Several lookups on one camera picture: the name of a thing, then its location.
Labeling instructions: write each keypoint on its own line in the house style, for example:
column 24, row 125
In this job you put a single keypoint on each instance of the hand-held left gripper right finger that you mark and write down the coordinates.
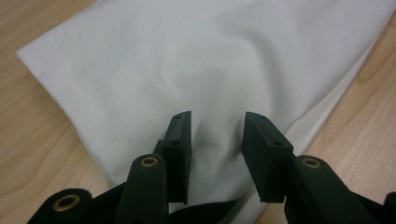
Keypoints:
column 267, row 161

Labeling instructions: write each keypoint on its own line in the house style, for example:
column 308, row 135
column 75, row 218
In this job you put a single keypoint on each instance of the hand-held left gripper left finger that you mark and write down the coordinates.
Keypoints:
column 178, row 168

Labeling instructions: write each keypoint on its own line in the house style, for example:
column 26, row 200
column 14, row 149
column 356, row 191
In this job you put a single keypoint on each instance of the white cartoon print tank top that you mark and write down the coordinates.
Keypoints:
column 124, row 62

